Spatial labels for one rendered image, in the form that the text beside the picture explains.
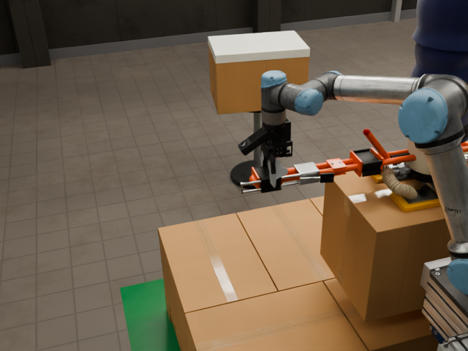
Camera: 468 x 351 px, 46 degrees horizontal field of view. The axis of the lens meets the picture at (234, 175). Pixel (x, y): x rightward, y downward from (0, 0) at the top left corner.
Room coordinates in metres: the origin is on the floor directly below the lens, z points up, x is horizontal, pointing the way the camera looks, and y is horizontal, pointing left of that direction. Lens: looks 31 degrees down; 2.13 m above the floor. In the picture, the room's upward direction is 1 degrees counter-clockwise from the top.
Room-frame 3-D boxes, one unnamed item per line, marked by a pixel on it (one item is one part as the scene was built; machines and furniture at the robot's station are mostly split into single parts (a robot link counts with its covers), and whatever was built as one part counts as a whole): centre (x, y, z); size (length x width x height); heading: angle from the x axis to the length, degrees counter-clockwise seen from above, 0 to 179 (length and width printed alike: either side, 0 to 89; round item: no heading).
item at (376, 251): (1.67, -0.69, 0.87); 0.60 x 0.40 x 0.40; 105
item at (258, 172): (1.54, -0.11, 1.20); 0.08 x 0.07 x 0.05; 104
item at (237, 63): (3.54, -0.17, 0.82); 0.60 x 0.40 x 0.40; 98
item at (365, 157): (1.62, -0.45, 1.20); 0.10 x 0.08 x 0.06; 14
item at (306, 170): (1.57, -0.24, 1.19); 0.07 x 0.07 x 0.04; 14
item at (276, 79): (1.53, -0.13, 1.50); 0.09 x 0.08 x 0.11; 47
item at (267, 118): (1.54, -0.12, 1.42); 0.08 x 0.08 x 0.05
